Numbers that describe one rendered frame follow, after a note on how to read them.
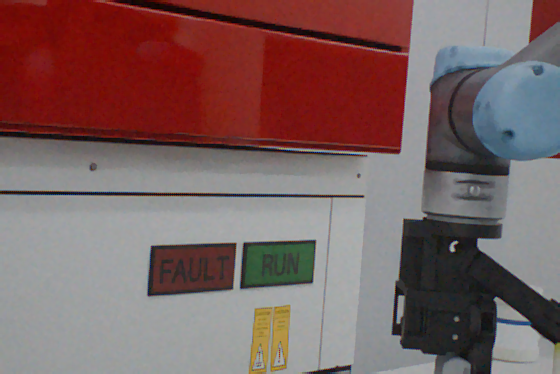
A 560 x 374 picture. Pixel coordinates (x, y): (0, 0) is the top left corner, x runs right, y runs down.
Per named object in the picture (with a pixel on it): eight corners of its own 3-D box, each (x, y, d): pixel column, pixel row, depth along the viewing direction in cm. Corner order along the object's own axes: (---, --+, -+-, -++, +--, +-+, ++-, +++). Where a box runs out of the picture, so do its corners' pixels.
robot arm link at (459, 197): (498, 174, 112) (520, 177, 104) (494, 222, 112) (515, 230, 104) (417, 168, 112) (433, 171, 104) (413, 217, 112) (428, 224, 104)
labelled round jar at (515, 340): (472, 355, 159) (478, 283, 158) (500, 350, 164) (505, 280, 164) (521, 365, 154) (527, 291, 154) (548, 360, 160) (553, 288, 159)
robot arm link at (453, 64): (452, 42, 102) (421, 47, 111) (440, 171, 103) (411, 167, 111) (540, 49, 104) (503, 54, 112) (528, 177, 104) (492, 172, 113)
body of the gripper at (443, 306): (390, 341, 113) (400, 213, 112) (481, 348, 113) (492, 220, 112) (402, 357, 105) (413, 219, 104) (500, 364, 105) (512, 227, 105)
